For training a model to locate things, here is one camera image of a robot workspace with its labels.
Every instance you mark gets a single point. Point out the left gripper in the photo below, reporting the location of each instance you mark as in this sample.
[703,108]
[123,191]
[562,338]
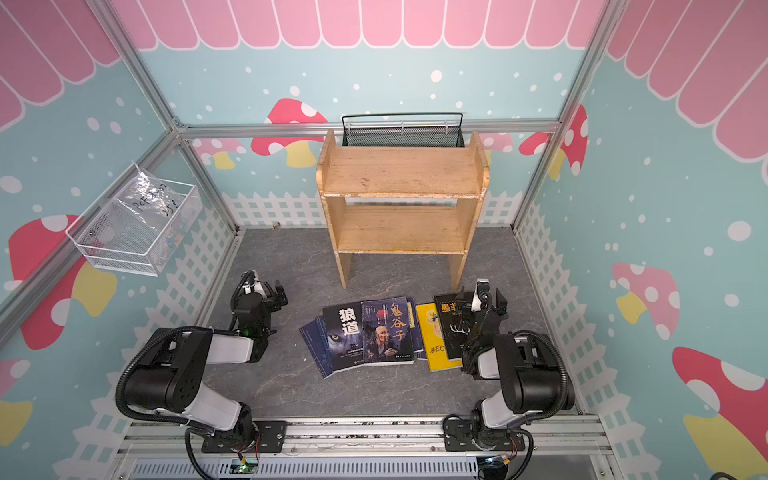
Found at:
[260,299]

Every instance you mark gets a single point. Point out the black deer antler book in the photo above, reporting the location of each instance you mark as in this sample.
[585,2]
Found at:
[458,323]

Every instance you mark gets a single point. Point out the purple old man book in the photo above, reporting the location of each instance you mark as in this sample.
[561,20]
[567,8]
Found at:
[387,336]

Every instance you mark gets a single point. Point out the black wolf book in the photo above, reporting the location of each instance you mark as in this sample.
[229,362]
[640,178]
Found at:
[343,323]

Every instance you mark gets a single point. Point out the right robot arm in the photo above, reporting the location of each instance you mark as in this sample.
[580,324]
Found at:
[533,381]

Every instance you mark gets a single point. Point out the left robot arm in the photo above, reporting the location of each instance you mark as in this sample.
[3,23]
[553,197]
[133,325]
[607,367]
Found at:
[164,380]

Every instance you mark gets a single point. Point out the yellow cartoon book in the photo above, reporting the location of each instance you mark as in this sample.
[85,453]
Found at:
[434,344]

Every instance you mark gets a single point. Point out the dark blue book left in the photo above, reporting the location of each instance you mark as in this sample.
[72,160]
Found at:
[314,336]

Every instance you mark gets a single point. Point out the dark blue book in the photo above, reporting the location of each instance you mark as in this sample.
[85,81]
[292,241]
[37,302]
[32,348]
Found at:
[314,336]
[415,329]

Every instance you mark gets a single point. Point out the dark blue book right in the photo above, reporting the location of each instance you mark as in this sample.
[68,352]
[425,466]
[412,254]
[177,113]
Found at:
[415,329]

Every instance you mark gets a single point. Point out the clear plastic bag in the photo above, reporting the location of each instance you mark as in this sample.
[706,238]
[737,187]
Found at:
[146,205]

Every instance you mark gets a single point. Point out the wooden two-tier bookshelf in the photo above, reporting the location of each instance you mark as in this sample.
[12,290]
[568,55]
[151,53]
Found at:
[402,200]

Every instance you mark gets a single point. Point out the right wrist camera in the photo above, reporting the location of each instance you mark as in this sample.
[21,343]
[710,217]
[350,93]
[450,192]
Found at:
[481,296]

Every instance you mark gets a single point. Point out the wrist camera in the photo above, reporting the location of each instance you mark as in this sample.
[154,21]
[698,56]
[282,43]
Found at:
[252,284]
[481,296]

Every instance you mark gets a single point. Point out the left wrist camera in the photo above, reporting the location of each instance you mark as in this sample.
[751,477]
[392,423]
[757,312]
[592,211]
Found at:
[252,284]

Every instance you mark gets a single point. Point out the white wire mesh basket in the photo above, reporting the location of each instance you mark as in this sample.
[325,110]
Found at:
[97,237]

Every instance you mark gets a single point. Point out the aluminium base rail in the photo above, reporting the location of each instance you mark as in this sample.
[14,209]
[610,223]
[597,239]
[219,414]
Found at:
[397,447]

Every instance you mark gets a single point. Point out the black wire mesh basket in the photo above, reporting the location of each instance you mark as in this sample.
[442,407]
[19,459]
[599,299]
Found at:
[422,129]

